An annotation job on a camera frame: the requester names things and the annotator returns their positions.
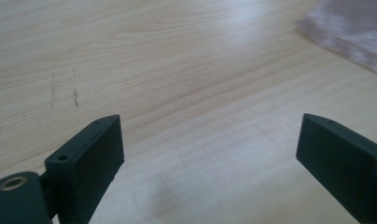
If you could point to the translucent pink plastic bag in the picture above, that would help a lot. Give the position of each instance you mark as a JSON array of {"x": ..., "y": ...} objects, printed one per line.
[{"x": 354, "y": 28}]

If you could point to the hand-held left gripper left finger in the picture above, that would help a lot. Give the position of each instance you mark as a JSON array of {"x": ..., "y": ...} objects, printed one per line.
[{"x": 87, "y": 161}]

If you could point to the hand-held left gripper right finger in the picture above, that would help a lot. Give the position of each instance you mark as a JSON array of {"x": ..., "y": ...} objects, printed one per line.
[{"x": 342, "y": 158}]

